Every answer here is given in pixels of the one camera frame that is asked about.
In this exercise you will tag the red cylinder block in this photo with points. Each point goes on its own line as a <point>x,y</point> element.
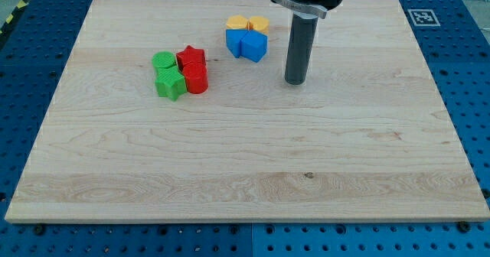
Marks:
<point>195,77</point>

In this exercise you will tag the blue cube block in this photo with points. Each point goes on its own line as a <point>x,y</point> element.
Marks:
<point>254,46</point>

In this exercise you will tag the red star block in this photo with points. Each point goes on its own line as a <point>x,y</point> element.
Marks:
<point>190,55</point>

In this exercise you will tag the blue triangular block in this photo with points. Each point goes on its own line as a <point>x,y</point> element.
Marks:
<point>234,40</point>

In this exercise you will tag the green star block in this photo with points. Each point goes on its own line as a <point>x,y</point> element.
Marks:
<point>170,83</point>

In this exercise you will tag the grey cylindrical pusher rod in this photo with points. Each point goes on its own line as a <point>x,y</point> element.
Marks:
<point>301,38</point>

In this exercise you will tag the yellow hexagon block right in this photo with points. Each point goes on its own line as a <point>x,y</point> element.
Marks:
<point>259,24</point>

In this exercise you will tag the yellow hexagon block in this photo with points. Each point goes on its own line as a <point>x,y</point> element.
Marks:
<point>259,24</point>
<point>237,22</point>

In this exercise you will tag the yellow hexagon block left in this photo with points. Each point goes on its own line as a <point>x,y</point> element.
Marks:
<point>237,22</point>

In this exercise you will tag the green cylinder block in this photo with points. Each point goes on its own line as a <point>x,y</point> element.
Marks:
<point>163,60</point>

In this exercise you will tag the white fiducial marker tag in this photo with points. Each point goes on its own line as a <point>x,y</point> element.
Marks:
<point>422,17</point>

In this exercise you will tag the yellow black hazard tape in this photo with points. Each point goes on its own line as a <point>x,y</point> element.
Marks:
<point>14,17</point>

